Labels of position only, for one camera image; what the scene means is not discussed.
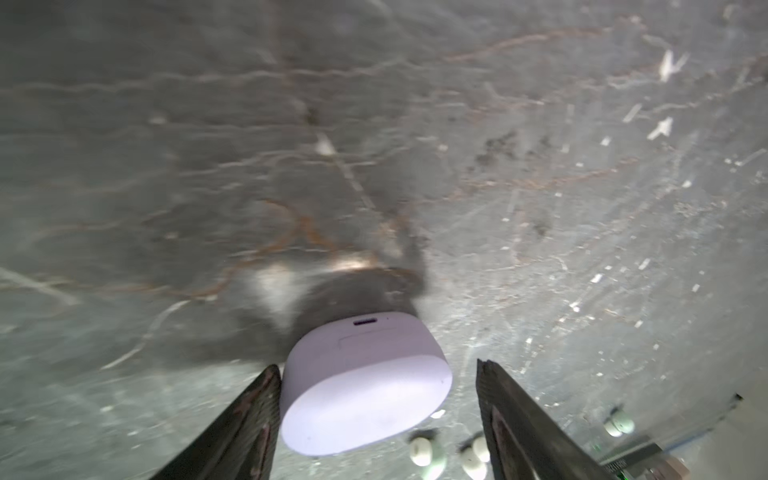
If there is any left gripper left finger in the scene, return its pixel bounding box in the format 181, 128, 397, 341
152, 365, 281, 480

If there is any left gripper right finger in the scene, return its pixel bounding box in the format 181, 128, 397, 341
475, 360, 613, 480

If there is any purple earbud charging case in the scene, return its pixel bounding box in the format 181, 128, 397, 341
280, 311, 453, 457

